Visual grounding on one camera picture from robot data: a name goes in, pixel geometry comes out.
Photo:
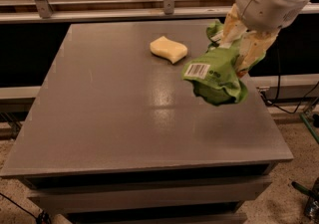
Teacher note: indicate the grey drawer front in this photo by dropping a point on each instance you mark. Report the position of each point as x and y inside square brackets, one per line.
[150, 194]

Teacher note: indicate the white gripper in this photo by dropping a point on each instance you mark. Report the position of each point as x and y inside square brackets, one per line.
[268, 7]

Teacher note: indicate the yellow sponge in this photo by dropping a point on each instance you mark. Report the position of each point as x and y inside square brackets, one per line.
[168, 49]

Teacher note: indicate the metal counter rail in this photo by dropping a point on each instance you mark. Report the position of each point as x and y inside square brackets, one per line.
[102, 12]

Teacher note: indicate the green rice chip bag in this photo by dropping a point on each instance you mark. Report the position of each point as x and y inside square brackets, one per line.
[213, 74]

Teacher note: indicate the green floor tool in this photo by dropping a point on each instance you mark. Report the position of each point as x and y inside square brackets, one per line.
[311, 209]

